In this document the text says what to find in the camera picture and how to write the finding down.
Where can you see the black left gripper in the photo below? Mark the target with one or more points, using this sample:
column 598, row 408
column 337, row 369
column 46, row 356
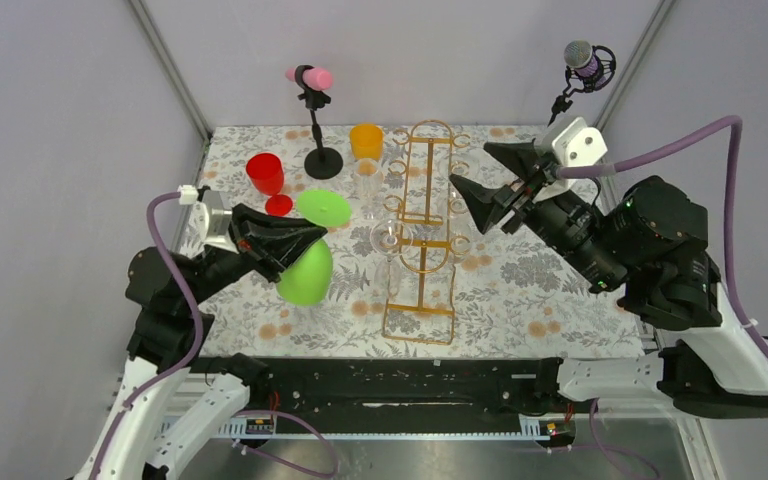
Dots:
column 272, row 242

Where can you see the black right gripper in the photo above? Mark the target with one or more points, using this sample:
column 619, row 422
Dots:
column 519, row 201

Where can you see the clear wine glass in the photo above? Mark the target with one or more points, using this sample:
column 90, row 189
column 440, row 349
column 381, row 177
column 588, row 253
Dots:
column 368, row 179
column 455, row 160
column 461, row 230
column 388, row 238

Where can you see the green plastic wine glass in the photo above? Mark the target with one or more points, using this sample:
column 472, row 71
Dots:
column 307, row 281

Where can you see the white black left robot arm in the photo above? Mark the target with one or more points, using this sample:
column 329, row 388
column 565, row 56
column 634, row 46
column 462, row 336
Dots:
column 170, row 331

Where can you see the red plastic wine glass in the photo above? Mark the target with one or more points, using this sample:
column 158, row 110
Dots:
column 265, row 170

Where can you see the yellow plastic wine glass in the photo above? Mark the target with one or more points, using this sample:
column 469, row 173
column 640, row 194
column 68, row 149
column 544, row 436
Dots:
column 366, row 141

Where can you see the black stand with pink microphone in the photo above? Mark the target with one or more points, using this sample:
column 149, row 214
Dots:
column 322, row 163

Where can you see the floral patterned tablecloth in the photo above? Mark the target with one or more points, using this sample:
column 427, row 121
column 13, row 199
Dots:
column 514, row 297

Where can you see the tripod stand with purple microphone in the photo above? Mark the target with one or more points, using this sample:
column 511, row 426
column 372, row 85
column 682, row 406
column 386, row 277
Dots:
column 589, row 68

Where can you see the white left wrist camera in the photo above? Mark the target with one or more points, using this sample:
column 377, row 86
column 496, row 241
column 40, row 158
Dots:
column 214, row 215

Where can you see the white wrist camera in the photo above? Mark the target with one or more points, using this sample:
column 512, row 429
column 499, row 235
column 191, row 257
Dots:
column 214, row 215
column 572, row 143

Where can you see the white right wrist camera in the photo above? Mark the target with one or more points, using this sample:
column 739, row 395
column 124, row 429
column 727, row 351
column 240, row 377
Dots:
column 572, row 143

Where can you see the gold wire wine glass rack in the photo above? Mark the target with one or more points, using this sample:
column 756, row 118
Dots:
column 421, row 273

